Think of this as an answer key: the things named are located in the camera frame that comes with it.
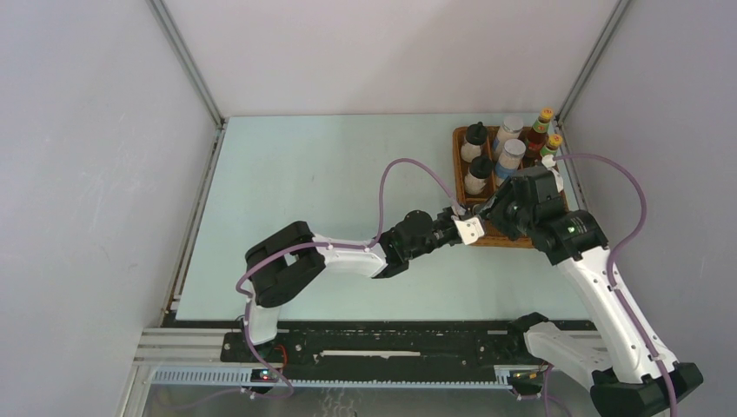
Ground blue-label silver-lid jar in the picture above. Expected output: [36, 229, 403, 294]
[491, 115, 524, 162]
[495, 139, 527, 186]

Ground black-spout-lid jar white beads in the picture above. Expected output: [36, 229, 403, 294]
[463, 156, 494, 195]

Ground yellow-cap sauce bottle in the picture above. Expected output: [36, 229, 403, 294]
[523, 108, 554, 159]
[540, 134, 563, 157]

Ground large black-lid jar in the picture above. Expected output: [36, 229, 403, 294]
[460, 122, 488, 162]

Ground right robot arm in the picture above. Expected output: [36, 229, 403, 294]
[480, 166, 704, 416]

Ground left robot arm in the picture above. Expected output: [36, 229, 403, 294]
[236, 208, 483, 362]

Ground wicker divided basket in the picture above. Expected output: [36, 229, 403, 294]
[452, 125, 569, 249]

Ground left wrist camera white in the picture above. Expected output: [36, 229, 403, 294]
[451, 215, 486, 246]

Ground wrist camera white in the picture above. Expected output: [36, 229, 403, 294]
[541, 155, 564, 193]
[451, 215, 486, 246]

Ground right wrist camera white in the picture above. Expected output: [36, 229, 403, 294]
[541, 155, 564, 193]

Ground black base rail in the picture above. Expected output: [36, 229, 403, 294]
[220, 321, 545, 383]

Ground aluminium corner frame right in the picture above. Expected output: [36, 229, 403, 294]
[556, 0, 634, 126]

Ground aluminium corner frame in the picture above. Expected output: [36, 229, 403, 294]
[556, 0, 634, 126]
[146, 0, 227, 129]

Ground aluminium corner frame left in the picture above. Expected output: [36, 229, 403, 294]
[146, 0, 227, 129]

